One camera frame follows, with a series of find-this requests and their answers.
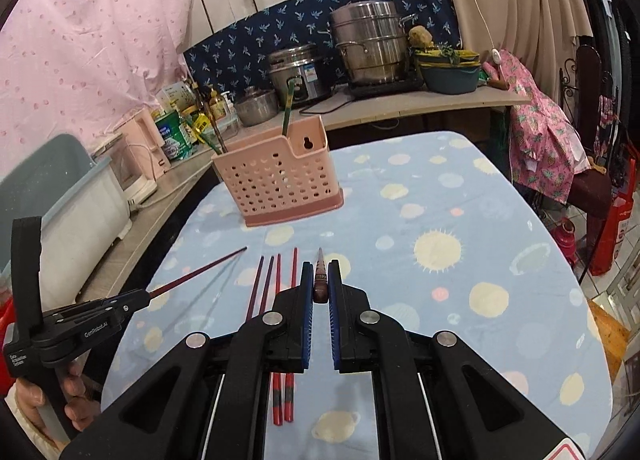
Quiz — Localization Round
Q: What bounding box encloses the white dish tub grey lid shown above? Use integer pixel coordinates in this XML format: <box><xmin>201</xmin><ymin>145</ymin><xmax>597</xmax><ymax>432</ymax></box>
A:
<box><xmin>0</xmin><ymin>132</ymin><xmax>133</xmax><ymax>286</ymax></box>

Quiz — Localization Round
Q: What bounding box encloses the brown ginger root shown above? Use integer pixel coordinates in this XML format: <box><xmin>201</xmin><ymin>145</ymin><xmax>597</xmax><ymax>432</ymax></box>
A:
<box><xmin>408</xmin><ymin>26</ymin><xmax>435</xmax><ymax>48</ymax></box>

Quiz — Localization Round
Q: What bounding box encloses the yellow packet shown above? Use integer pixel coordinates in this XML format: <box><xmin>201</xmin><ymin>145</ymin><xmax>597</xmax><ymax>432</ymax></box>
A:
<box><xmin>190</xmin><ymin>112</ymin><xmax>211</xmax><ymax>146</ymax></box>

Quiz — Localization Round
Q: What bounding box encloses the yellow pump soap bottle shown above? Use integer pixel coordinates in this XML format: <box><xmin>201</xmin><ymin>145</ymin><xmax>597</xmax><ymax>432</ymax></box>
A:
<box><xmin>209</xmin><ymin>85</ymin><xmax>228</xmax><ymax>122</ymax></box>

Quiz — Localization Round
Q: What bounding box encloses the white cord with switch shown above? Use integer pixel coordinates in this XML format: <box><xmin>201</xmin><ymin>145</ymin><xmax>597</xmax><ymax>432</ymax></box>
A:
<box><xmin>445</xmin><ymin>0</ymin><xmax>503</xmax><ymax>66</ymax></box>

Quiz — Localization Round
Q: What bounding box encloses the pink dotted curtain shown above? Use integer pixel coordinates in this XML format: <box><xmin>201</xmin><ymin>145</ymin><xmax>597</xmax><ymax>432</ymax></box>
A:
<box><xmin>0</xmin><ymin>0</ymin><xmax>198</xmax><ymax>176</ymax></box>

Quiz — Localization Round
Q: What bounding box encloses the blue planet-print tablecloth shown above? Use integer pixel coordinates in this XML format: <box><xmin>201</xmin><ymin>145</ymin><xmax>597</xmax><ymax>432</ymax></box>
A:
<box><xmin>100</xmin><ymin>130</ymin><xmax>616</xmax><ymax>460</ymax></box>

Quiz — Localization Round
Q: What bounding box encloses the steel rice cooker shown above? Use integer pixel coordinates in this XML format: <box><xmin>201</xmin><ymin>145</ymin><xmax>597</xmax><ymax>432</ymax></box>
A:
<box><xmin>267</xmin><ymin>44</ymin><xmax>333</xmax><ymax>108</ymax></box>

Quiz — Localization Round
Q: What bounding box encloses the person's left hand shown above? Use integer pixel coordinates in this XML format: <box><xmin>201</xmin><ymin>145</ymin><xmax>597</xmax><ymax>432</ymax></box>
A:
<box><xmin>5</xmin><ymin>362</ymin><xmax>102</xmax><ymax>441</ymax></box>

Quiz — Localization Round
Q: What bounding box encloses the dark metal chair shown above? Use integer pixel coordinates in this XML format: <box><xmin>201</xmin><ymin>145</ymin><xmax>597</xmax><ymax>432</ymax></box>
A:
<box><xmin>557</xmin><ymin>42</ymin><xmax>621</xmax><ymax>221</ymax></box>

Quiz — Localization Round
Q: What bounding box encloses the pink floral garment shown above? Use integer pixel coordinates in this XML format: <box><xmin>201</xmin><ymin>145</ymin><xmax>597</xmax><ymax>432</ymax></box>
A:
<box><xmin>492</xmin><ymin>50</ymin><xmax>591</xmax><ymax>203</ymax></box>

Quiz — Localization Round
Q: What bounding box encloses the maroon chopstick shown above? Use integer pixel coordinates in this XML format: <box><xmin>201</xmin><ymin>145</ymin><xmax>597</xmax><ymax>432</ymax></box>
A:
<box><xmin>147</xmin><ymin>246</ymin><xmax>249</xmax><ymax>298</ymax></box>
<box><xmin>256</xmin><ymin>254</ymin><xmax>276</xmax><ymax>318</ymax></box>
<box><xmin>244</xmin><ymin>256</ymin><xmax>265</xmax><ymax>323</ymax></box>

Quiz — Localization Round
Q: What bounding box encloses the blue plastic basin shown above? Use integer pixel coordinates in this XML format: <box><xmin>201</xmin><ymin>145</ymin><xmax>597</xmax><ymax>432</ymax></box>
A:
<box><xmin>417</xmin><ymin>62</ymin><xmax>481</xmax><ymax>95</ymax></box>

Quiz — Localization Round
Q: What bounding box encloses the black induction cooker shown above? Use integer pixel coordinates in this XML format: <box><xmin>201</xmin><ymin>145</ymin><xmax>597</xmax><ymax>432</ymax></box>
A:
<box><xmin>347</xmin><ymin>77</ymin><xmax>426</xmax><ymax>101</ymax></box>

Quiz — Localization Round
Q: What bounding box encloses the navy printed cloth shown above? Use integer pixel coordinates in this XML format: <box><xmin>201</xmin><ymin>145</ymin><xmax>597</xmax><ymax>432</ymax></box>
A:
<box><xmin>182</xmin><ymin>0</ymin><xmax>463</xmax><ymax>91</ymax></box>

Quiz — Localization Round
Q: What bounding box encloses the white green carton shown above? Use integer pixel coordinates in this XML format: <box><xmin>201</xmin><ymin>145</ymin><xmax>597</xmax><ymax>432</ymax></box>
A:
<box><xmin>157</xmin><ymin>81</ymin><xmax>197</xmax><ymax>112</ymax></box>

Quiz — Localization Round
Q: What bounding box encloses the small steel lidded pot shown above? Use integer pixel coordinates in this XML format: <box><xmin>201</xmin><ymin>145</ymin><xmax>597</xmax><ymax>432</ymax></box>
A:
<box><xmin>234</xmin><ymin>86</ymin><xmax>278</xmax><ymax>127</ymax></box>

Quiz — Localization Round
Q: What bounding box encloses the white power cable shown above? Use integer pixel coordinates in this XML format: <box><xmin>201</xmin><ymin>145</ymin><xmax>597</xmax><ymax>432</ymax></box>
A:
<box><xmin>130</xmin><ymin>160</ymin><xmax>216</xmax><ymax>211</ymax></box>

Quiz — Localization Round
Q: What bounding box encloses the wooden counter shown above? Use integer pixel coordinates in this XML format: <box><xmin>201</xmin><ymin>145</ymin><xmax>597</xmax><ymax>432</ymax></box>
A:
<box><xmin>75</xmin><ymin>85</ymin><xmax>533</xmax><ymax>306</ymax></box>

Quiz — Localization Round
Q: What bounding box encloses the pink perforated utensil holder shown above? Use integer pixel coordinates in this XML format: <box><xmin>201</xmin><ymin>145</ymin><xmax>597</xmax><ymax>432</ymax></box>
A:
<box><xmin>211</xmin><ymin>114</ymin><xmax>346</xmax><ymax>227</ymax></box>

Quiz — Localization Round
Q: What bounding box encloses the dark red chopstick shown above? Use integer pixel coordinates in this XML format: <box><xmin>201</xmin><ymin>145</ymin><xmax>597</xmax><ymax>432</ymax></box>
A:
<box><xmin>313</xmin><ymin>247</ymin><xmax>328</xmax><ymax>304</ymax></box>

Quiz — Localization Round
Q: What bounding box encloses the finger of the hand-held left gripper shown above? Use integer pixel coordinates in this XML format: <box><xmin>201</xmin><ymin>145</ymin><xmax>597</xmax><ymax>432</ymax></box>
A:
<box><xmin>42</xmin><ymin>289</ymin><xmax>152</xmax><ymax>331</ymax></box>

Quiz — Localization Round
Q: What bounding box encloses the red thermos bottle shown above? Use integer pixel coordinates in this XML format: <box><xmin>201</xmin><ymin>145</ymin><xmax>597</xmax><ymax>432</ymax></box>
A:
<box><xmin>552</xmin><ymin>217</ymin><xmax>581</xmax><ymax>261</ymax></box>

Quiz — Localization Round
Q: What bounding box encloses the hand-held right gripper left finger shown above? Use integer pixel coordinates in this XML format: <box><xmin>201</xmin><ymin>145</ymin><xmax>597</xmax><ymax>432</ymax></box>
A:
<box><xmin>60</xmin><ymin>262</ymin><xmax>316</xmax><ymax>460</ymax></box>

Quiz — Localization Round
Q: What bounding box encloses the pink electric kettle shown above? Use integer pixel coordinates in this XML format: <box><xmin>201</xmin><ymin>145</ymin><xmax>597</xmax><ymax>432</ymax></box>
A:
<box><xmin>119</xmin><ymin>109</ymin><xmax>170</xmax><ymax>177</ymax></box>

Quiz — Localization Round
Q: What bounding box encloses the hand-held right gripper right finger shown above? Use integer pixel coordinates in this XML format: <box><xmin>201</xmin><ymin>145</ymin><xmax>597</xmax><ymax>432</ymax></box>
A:
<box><xmin>327</xmin><ymin>260</ymin><xmax>591</xmax><ymax>460</ymax></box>

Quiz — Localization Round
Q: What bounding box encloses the stainless steel steamer pot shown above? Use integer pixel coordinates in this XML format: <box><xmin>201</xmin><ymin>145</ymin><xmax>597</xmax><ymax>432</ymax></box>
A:
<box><xmin>330</xmin><ymin>0</ymin><xmax>418</xmax><ymax>86</ymax></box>

